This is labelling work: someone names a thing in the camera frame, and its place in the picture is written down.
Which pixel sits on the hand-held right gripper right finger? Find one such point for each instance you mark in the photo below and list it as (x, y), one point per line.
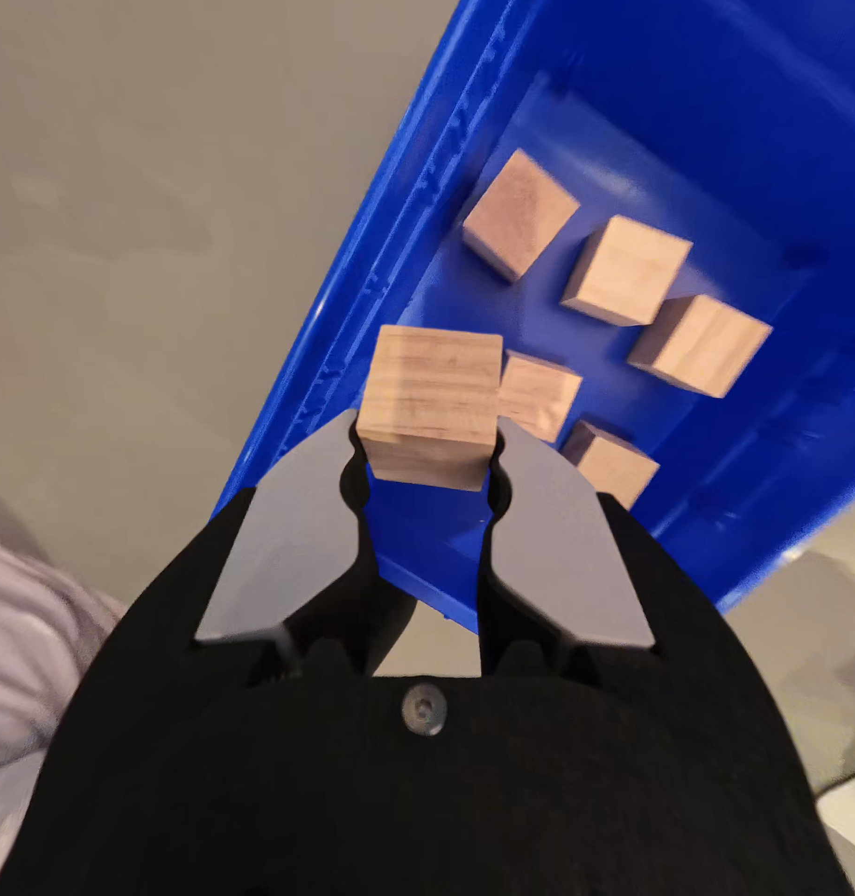
(567, 560)

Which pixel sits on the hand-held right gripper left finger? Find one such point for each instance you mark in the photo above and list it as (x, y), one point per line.
(287, 553)

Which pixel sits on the single wooden cube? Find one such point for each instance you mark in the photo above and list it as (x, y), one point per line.
(427, 392)

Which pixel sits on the group of taped wooden cubes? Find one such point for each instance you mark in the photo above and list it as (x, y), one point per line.
(518, 210)

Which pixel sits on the blue plastic bin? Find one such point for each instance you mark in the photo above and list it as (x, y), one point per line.
(679, 105)

